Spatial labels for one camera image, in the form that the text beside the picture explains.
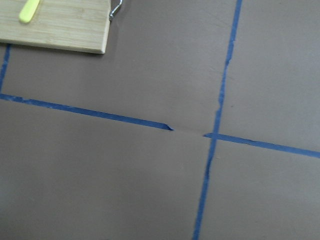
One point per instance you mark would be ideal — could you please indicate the bamboo cutting board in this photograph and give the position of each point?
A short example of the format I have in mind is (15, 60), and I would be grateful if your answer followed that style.
(73, 25)

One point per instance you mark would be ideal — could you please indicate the yellow plastic knife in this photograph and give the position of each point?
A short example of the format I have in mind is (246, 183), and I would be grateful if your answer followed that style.
(28, 11)

